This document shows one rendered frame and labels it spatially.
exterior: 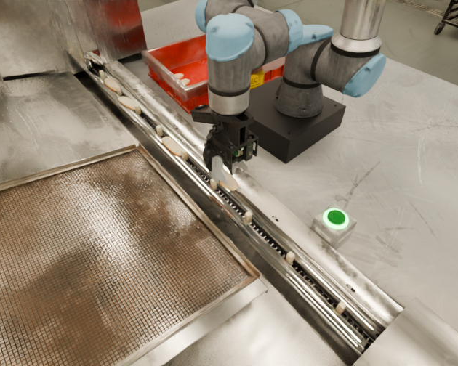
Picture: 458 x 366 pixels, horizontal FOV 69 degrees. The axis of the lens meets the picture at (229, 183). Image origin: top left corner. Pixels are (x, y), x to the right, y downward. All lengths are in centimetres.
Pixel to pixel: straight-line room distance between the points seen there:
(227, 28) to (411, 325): 57
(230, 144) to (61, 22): 86
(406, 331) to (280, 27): 56
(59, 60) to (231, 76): 91
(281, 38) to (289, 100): 41
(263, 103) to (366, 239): 51
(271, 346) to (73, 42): 115
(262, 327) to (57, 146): 68
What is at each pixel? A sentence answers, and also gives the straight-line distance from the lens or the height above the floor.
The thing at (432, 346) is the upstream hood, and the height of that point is 92.
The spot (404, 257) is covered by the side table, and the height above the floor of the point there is 82.
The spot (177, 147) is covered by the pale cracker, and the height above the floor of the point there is 86.
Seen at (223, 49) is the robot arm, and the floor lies 127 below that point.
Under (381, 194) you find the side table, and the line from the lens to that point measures 99.
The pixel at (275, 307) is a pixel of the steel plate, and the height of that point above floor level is 82.
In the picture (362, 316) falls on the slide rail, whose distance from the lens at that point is 75.
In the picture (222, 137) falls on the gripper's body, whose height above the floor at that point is 108.
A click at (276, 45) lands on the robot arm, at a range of 62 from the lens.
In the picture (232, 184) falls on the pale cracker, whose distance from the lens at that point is 77.
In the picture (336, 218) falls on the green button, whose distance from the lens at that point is 78.
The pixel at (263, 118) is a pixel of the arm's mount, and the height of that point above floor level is 91.
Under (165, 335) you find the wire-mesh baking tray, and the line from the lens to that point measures 62.
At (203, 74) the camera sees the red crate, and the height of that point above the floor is 82.
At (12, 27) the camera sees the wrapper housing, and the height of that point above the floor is 107.
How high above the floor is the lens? 151
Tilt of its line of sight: 48 degrees down
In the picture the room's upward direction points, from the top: straight up
